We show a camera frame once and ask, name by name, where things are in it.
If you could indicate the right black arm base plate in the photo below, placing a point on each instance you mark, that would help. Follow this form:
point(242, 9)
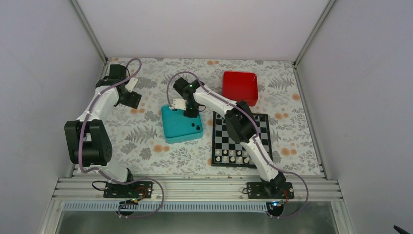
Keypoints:
point(260, 190)

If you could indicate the white chess pieces row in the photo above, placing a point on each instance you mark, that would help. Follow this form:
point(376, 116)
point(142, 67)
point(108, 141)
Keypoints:
point(239, 157)

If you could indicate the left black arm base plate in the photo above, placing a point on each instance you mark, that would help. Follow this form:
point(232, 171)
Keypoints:
point(141, 189)

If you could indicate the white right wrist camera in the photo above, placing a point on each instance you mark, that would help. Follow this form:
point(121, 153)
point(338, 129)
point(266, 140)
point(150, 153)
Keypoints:
point(178, 104)

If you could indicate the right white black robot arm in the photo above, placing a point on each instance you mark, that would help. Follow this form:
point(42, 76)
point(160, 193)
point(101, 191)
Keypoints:
point(240, 126)

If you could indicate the teal plastic tray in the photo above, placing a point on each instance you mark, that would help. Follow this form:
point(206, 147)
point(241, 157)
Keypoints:
point(178, 128)

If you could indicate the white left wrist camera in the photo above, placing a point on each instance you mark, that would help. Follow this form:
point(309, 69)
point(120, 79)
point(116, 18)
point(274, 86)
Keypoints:
point(131, 84)

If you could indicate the floral patterned table mat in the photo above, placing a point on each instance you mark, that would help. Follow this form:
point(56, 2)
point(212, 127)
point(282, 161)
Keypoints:
point(137, 134)

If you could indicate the black white chess board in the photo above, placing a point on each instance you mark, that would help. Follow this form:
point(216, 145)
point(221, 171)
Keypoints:
point(221, 139)

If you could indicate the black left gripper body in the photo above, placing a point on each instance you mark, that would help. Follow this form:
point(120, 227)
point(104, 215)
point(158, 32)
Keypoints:
point(132, 102)

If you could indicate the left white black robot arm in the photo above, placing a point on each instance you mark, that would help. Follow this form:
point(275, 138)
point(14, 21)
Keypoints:
point(88, 142)

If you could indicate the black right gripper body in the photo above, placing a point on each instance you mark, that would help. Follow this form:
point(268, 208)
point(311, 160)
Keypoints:
point(194, 109)

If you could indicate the right aluminium corner post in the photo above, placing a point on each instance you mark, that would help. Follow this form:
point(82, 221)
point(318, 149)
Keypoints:
point(325, 13)

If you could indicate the aluminium corner frame post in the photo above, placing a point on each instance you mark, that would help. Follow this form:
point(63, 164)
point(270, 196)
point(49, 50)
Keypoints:
point(89, 31)

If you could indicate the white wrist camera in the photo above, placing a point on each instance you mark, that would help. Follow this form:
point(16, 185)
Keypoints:
point(178, 104)
point(131, 84)

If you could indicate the red plastic tray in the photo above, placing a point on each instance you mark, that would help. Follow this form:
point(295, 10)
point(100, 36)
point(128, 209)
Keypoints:
point(239, 86)

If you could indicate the aluminium rail frame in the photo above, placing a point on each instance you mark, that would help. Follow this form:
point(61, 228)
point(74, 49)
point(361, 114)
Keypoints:
point(197, 204)

